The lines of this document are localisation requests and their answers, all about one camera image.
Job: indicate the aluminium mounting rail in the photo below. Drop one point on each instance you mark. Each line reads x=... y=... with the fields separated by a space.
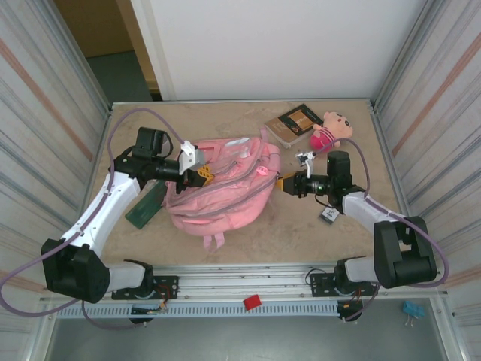
x=244 y=280

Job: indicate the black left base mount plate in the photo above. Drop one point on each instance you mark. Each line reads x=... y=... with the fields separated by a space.
x=167 y=282

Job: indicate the aluminium frame post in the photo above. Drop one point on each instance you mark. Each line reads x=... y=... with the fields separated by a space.
x=404 y=56
x=86 y=56

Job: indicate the white door frame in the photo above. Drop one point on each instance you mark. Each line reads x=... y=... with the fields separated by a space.
x=154 y=37

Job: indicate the pink student backpack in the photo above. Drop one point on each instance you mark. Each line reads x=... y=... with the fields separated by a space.
x=225 y=195

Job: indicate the small black white tag card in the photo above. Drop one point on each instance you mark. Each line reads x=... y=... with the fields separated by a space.
x=330 y=216

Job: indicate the tan wooden door edge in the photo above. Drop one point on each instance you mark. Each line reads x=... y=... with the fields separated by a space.
x=139 y=37

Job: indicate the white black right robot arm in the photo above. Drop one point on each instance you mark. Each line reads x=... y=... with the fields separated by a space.
x=360 y=210

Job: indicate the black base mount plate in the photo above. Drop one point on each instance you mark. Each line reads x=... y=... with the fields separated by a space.
x=167 y=282
x=323 y=284

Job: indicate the brown cover book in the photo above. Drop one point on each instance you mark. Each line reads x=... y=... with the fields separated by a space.
x=293 y=124

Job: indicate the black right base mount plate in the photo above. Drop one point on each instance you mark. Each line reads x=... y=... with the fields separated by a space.
x=323 y=284

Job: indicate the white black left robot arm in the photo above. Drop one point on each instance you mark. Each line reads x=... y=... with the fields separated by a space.
x=112 y=203

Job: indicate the pink plush doll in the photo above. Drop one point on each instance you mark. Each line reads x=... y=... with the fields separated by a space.
x=327 y=131

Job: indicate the blue binder clip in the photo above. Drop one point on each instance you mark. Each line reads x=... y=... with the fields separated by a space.
x=412 y=308

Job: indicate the small red block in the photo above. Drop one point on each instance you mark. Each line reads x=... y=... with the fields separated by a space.
x=252 y=302

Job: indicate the dark green notebook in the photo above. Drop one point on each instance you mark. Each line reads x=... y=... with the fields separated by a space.
x=144 y=210

